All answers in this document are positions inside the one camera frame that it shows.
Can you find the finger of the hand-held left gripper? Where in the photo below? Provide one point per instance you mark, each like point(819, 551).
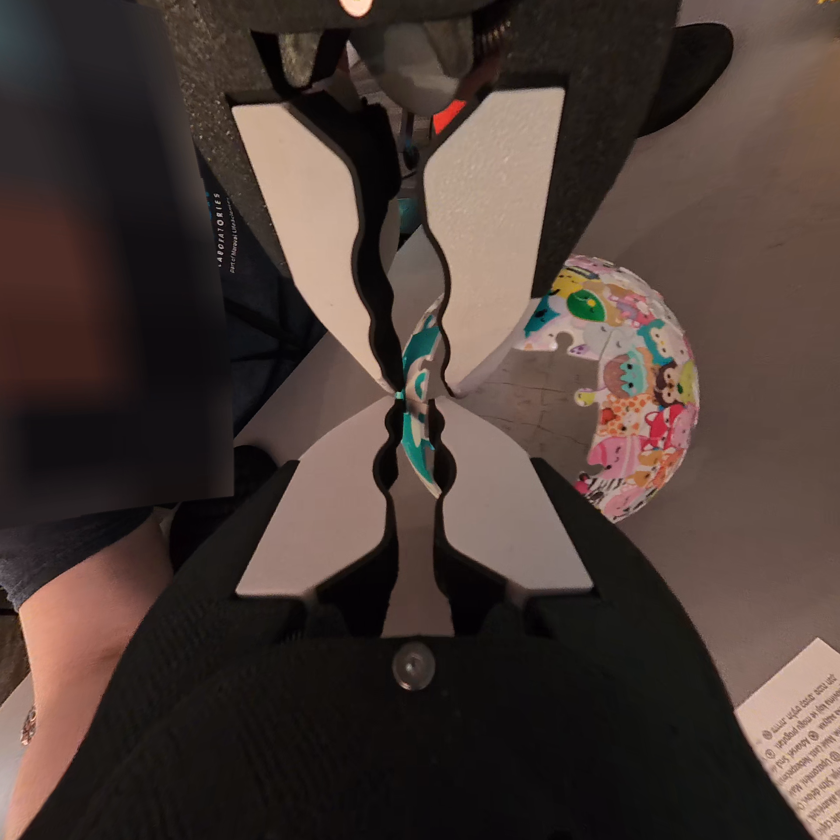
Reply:
point(492, 216)
point(308, 216)

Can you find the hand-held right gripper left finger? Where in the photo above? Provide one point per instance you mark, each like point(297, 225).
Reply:
point(315, 518)

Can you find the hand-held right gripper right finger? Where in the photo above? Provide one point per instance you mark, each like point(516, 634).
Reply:
point(512, 518)

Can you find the teal white puzzle piece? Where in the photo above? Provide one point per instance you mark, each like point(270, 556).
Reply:
point(417, 453)

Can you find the colourful puzzle ball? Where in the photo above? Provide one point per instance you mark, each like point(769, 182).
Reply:
point(643, 394)

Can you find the person's right forearm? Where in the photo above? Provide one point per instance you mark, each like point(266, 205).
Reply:
point(79, 656)

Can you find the person in dark shirt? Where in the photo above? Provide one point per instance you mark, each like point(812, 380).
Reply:
point(262, 308)

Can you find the white instruction leaflet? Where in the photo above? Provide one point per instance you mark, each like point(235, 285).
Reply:
point(800, 735)

